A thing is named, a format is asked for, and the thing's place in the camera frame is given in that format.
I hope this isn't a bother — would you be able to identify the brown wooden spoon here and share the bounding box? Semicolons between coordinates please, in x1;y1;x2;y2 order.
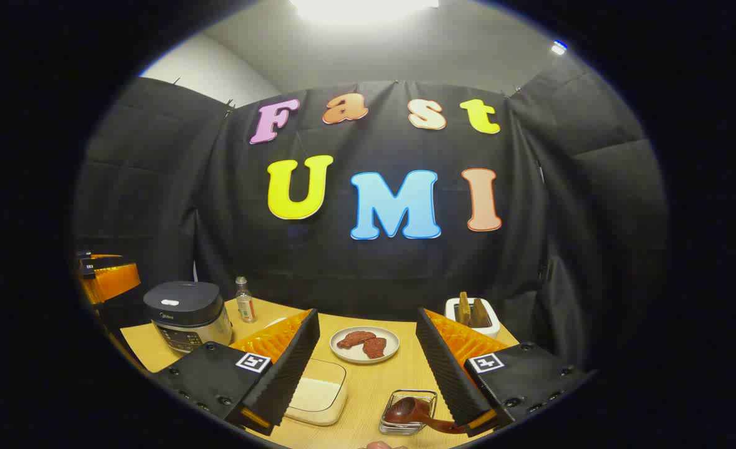
385;397;468;435

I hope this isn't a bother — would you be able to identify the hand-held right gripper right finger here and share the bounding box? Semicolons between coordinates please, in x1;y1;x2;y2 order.
415;307;593;437

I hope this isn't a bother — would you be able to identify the small clear bottle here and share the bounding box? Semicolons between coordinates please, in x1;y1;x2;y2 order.
236;276;257;324

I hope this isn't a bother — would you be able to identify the large ceiling light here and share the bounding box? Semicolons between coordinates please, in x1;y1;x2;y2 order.
290;0;440;22

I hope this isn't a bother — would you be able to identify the white round plate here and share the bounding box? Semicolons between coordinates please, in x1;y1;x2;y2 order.
330;326;400;365

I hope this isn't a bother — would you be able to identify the black backdrop cloth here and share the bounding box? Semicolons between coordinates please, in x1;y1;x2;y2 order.
72;53;671;369

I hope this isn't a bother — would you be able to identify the clear rice container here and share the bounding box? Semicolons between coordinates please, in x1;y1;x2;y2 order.
284;359;348;427

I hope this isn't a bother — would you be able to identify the white toaster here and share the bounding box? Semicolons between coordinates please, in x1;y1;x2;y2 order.
445;297;501;339

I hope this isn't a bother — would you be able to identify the metal wire chopstick holder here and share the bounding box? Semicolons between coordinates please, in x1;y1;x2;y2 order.
379;389;438;436

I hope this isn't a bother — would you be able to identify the dark grey rice cooker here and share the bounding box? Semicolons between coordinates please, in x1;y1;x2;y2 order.
143;281;233;355

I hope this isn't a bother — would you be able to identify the white rice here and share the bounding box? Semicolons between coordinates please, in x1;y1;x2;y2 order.
288;376;343;412

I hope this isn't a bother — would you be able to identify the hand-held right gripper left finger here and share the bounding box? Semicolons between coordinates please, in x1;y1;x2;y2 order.
151;308;321;437

